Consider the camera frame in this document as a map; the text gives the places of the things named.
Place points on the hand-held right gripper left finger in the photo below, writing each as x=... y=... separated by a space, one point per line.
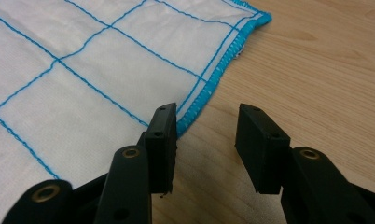
x=161 y=152

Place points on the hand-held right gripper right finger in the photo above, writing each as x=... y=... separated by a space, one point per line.
x=261 y=152

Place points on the white cloth with blue stitching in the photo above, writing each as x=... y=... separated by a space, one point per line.
x=83 y=68

